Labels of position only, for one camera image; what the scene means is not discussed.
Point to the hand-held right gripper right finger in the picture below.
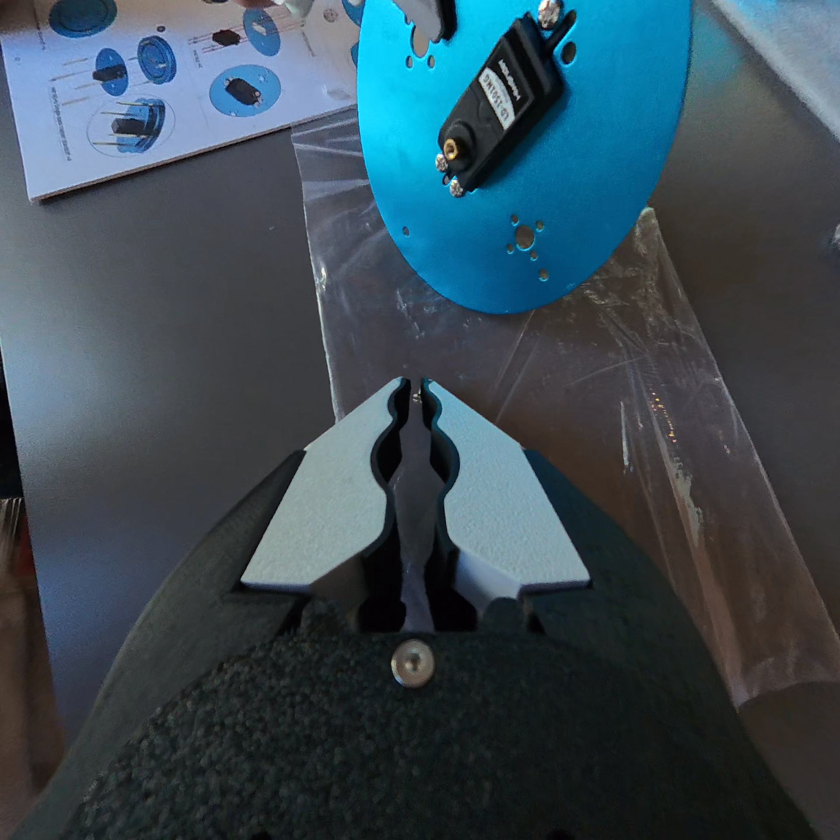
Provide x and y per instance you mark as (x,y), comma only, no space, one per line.
(518,518)

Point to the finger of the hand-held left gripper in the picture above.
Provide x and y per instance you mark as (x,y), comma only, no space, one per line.
(426,13)

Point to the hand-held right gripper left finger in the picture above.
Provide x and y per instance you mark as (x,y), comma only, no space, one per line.
(321,518)

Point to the black servo motor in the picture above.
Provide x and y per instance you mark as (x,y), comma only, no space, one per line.
(505,98)

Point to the blue round metal plate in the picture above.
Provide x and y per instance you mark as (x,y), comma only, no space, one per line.
(590,164)

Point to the dark grey desk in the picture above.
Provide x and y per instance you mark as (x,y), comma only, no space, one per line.
(164,328)

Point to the clear plastic bag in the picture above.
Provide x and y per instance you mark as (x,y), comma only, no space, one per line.
(656,426)

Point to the white instruction sheet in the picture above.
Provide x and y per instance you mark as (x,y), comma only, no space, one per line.
(197,98)

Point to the white foam sheet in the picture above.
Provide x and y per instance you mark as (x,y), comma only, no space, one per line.
(787,52)

